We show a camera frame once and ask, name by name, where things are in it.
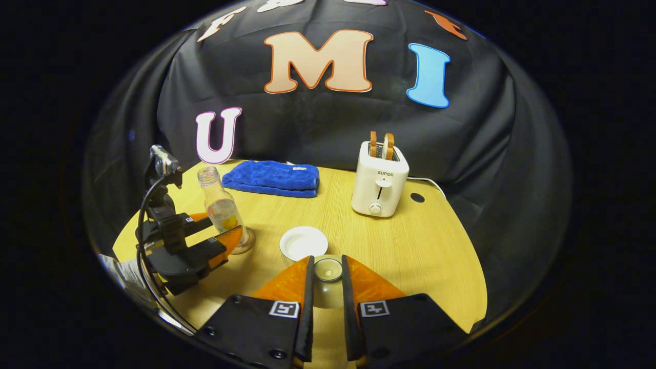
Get clear plastic water bottle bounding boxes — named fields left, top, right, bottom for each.
left=197, top=166, right=256, bottom=255

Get white toaster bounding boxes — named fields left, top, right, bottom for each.
left=351, top=141, right=410, bottom=218

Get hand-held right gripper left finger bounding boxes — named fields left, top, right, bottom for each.
left=191, top=255, right=315, bottom=369

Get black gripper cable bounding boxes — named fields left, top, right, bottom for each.
left=135, top=173, right=199, bottom=335

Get blue folded towel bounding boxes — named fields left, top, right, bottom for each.
left=221, top=160, right=320, bottom=198

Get white teacup lid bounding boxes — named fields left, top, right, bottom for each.
left=312, top=257, right=344, bottom=311

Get black backdrop cloth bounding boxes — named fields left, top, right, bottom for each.
left=82, top=0, right=572, bottom=334

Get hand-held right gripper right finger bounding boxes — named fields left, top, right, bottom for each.
left=341, top=255, right=469, bottom=369

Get white toaster cable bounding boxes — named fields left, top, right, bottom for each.
left=407, top=177, right=446, bottom=198

